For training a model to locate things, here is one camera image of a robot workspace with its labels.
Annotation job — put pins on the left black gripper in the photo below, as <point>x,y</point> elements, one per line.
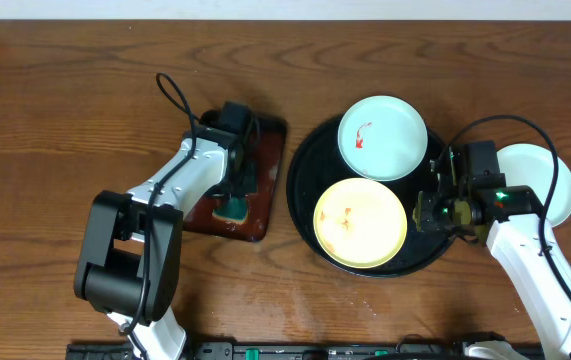
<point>252,173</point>

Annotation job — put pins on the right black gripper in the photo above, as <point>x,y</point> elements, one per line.
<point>427,219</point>

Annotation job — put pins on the light blue plate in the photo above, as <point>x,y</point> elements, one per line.
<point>532,165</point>
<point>382,138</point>

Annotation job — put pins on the green yellow sponge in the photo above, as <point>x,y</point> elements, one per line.
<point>234,210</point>

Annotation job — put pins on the yellow plate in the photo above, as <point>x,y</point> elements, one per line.
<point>360,223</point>

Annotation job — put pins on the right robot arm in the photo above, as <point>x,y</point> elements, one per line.
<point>522,241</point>

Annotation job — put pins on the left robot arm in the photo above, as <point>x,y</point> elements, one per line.
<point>129,263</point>

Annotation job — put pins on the rectangular black brown tray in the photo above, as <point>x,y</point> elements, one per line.
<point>268,159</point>

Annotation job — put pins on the round black tray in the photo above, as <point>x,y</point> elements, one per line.
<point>317,164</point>

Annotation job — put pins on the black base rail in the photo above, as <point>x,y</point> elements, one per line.
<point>229,351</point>

